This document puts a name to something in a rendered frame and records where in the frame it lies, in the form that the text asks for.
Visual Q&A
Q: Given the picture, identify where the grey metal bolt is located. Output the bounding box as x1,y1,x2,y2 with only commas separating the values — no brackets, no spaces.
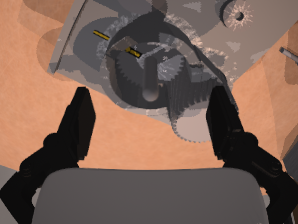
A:
280,48,298,66

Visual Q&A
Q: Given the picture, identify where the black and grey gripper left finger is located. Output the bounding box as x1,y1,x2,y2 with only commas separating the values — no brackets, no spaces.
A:
0,86,96,224

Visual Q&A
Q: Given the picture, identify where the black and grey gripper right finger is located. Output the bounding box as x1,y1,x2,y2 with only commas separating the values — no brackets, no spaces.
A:
206,86,298,224

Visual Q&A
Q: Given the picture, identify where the grey toothed gear with yellow arrow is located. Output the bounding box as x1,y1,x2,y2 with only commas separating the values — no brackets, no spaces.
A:
116,42,185,87

